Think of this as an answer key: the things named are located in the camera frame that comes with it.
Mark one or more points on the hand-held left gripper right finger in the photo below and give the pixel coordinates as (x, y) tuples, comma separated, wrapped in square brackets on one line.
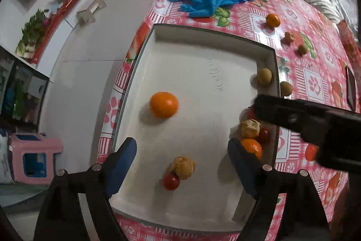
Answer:
[(244, 167)]

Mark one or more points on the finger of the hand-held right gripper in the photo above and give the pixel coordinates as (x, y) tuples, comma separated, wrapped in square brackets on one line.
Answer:
[(282, 114)]

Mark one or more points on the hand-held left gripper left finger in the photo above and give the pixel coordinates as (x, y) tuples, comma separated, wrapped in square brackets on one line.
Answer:
[(122, 162)]

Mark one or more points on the tangerine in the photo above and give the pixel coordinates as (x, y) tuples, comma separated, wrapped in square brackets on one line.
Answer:
[(252, 148), (164, 104), (273, 20)]

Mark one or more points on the yellow kiwi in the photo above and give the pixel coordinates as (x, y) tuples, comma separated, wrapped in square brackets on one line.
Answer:
[(264, 76)]

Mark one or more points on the white shallow cardboard tray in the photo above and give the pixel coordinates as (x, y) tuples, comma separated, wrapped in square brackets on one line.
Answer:
[(197, 74)]

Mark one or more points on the brown kiwi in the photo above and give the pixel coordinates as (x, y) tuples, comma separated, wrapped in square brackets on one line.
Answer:
[(285, 88), (302, 49)]

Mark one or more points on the black smartphone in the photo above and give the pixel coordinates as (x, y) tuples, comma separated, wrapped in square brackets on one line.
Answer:
[(351, 88)]

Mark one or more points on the pink plastic stool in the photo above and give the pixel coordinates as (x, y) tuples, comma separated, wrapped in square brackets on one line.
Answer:
[(17, 162)]

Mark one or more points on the white plastic bag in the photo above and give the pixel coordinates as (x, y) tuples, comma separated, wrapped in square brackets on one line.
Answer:
[(4, 162)]

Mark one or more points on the glass door cabinet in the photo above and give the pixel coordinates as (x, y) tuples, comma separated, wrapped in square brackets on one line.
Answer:
[(17, 88)]

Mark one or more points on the green potted plant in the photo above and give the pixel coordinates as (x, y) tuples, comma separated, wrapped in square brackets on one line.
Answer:
[(32, 29)]

